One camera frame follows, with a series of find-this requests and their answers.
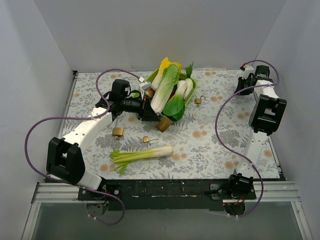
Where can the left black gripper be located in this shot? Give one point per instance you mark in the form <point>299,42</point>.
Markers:
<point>145,108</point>

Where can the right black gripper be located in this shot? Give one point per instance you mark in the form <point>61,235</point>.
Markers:
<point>242,85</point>

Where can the large brass padlock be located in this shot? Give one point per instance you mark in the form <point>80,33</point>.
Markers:
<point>117,132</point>
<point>164,123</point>

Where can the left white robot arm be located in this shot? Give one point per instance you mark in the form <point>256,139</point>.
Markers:
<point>65,155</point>

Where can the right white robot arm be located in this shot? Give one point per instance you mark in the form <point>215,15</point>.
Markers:
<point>264,120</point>

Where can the toy brown mushroom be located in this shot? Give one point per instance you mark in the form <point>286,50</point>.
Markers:
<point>150,93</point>

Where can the small brass padlock open shackle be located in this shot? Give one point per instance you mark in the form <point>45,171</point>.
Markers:
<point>149,141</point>

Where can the large toy napa cabbage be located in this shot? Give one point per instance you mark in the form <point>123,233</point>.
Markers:
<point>170,78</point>

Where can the toy bok choy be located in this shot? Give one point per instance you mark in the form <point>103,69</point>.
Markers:
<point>184,88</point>

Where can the small brass padlock far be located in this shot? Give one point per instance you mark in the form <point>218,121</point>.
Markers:
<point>198,101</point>

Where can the toy celery stalk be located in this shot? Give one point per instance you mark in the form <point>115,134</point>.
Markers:
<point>122,159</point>

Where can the green plastic basket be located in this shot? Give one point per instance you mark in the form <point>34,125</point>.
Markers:
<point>174,98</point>

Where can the yellow toy cabbage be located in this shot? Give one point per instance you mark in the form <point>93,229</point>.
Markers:
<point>164,64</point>

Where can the toy leafy green sprig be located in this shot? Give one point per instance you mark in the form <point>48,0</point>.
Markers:
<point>189,70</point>

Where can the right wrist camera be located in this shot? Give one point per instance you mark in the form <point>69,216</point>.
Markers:
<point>247,71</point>

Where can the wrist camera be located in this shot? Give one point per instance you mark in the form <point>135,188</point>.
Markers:
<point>247,71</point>
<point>145,86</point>

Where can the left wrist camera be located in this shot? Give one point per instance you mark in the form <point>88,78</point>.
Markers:
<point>145,86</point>

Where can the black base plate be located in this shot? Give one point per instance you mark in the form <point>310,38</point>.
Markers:
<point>169,194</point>

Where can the aluminium frame rail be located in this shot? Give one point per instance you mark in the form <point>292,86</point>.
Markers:
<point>49,199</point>

